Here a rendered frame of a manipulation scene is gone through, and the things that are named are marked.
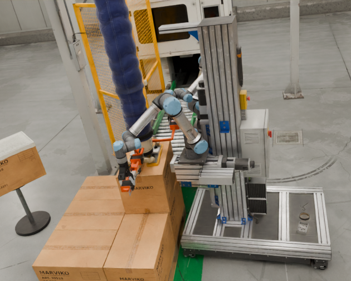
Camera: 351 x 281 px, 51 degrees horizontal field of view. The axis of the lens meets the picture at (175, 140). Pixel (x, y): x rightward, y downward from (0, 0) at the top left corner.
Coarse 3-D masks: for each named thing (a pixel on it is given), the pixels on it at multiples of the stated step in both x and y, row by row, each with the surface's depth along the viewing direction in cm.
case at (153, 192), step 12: (168, 144) 338; (168, 156) 331; (144, 168) 309; (156, 168) 306; (168, 168) 326; (144, 180) 302; (156, 180) 301; (168, 180) 322; (120, 192) 311; (132, 192) 310; (144, 192) 309; (156, 192) 307; (168, 192) 317; (132, 204) 317; (144, 204) 315; (156, 204) 314; (168, 204) 313
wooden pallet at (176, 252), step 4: (184, 208) 386; (184, 212) 384; (184, 216) 383; (184, 220) 382; (180, 224) 360; (180, 228) 373; (180, 232) 367; (180, 236) 363; (180, 240) 358; (176, 244) 339; (180, 244) 355; (176, 248) 338; (176, 252) 337; (176, 256) 336; (172, 260) 321; (176, 260) 336; (172, 264) 333; (176, 264) 335; (172, 268) 329; (172, 272) 326; (172, 276) 322; (168, 280) 304; (172, 280) 318
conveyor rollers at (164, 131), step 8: (184, 88) 565; (184, 104) 510; (184, 112) 493; (192, 112) 484; (160, 128) 460; (168, 128) 458; (152, 136) 447; (160, 136) 445; (168, 136) 443; (176, 136) 433; (176, 144) 417; (184, 144) 414; (176, 152) 401
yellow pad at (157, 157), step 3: (153, 144) 339; (159, 144) 337; (162, 144) 336; (153, 147) 333; (156, 147) 328; (159, 147) 332; (162, 147) 333; (159, 150) 328; (159, 153) 323; (150, 156) 320; (153, 156) 316; (156, 156) 319; (159, 156) 319; (156, 159) 314; (159, 159) 317; (153, 162) 311; (156, 162) 311; (147, 165) 311; (150, 165) 310; (153, 165) 310; (156, 165) 310
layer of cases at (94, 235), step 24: (96, 192) 360; (72, 216) 333; (96, 216) 327; (120, 216) 322; (144, 216) 317; (168, 216) 317; (48, 240) 309; (72, 240) 305; (96, 240) 300; (120, 240) 296; (144, 240) 292; (168, 240) 312; (48, 264) 285; (72, 264) 281; (96, 264) 277; (120, 264) 274; (144, 264) 270; (168, 264) 308
